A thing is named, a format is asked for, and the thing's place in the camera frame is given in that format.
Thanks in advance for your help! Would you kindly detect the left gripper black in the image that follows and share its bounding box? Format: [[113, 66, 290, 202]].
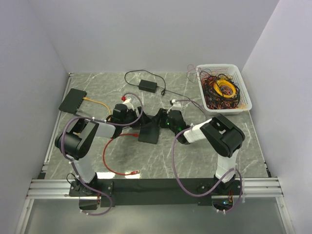
[[121, 106, 152, 128]]

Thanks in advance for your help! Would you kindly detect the red ethernet cable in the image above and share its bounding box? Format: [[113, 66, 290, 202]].
[[102, 132, 140, 176]]

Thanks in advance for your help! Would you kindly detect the black box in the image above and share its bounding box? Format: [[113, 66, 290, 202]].
[[138, 122, 160, 144]]

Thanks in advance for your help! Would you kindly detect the yellow ethernet cable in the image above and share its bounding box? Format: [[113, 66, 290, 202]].
[[82, 97, 112, 117]]

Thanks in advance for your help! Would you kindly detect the black network switch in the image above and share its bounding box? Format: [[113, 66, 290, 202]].
[[58, 88, 87, 115]]

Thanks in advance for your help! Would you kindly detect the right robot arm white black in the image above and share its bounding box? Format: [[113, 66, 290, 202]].
[[153, 108, 245, 195]]

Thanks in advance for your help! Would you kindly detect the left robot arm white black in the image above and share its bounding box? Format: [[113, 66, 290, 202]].
[[55, 103, 165, 196]]

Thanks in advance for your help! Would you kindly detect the black power adapter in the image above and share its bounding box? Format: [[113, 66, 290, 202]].
[[138, 79, 157, 93]]

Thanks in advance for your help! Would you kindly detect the white plastic basket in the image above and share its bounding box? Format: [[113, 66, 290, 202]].
[[195, 64, 252, 115]]

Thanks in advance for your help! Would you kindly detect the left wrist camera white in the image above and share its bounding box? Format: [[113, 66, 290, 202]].
[[122, 97, 135, 110]]

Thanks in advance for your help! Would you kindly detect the black power adapter cable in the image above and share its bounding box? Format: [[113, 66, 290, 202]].
[[124, 70, 167, 97]]

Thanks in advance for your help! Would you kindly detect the tangled cable bundle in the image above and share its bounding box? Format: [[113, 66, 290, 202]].
[[186, 64, 247, 111]]

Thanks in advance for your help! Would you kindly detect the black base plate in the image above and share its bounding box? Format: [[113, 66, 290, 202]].
[[69, 178, 241, 207]]

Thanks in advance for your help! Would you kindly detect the aluminium rail frame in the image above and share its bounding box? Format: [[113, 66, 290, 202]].
[[26, 177, 284, 199]]

